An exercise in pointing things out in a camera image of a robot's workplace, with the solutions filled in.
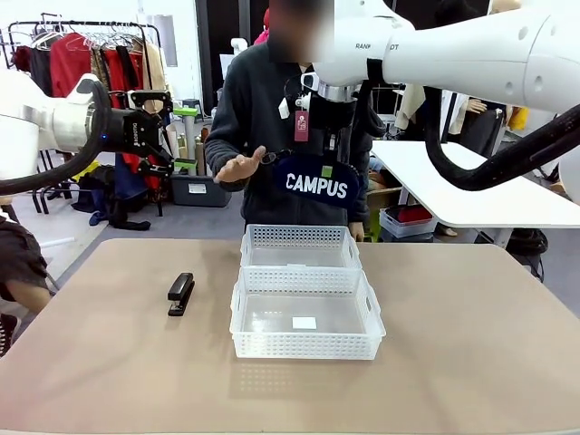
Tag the person's left hand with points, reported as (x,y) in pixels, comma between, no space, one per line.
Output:
(358,232)

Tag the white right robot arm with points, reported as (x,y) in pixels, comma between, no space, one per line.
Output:
(453,45)

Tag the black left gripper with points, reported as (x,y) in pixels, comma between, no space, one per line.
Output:
(133,130)

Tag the metal clothes rack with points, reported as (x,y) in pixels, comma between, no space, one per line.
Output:
(154,54)

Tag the beige hanging garment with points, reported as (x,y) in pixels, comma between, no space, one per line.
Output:
(154,65)

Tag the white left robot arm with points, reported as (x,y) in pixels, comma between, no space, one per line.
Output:
(27,131)

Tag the grey storage box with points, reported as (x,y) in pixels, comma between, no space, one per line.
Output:
(199,191)

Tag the person in dark fleece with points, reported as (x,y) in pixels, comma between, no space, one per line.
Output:
(258,104)

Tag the white square sticker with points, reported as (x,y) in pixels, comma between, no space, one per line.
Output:
(304,323)

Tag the red hanging dress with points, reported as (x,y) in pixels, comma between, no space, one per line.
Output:
(118,72)

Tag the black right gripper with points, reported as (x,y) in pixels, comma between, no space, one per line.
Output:
(336,118)

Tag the black shoe white laces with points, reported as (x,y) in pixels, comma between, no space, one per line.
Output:
(6,333)

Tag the black stapler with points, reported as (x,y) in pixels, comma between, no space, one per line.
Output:
(180,290)

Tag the white perforated plastic basket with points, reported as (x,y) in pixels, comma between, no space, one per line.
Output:
(299,235)

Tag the person's left forearm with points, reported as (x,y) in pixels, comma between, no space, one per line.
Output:
(360,204)

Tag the person's right forearm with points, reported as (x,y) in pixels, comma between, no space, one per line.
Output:
(215,151)

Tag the pink badge card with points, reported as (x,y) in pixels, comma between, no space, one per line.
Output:
(302,126)

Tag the red hanging garment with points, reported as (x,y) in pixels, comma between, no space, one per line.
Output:
(68,63)

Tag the white perforated basket with sticker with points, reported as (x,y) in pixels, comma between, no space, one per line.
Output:
(308,346)

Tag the cardboard box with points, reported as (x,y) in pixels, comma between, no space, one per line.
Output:
(380,204)

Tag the black hanging garment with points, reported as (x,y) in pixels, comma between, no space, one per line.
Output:
(41,72)

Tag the black bag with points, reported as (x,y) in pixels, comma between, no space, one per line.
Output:
(528,247)

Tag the dark clothes pile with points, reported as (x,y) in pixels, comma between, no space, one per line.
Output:
(97,190)

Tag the white hanging tag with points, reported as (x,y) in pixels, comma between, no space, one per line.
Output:
(284,109)

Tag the navy CAMPUS pencil case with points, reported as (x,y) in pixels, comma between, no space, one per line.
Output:
(317,190)

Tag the cardboard tubes bundle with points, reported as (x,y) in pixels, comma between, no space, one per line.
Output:
(195,149)

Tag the white side table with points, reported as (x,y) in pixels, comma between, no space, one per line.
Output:
(453,195)

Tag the white crate with red cloth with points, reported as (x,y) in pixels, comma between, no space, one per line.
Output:
(405,222)

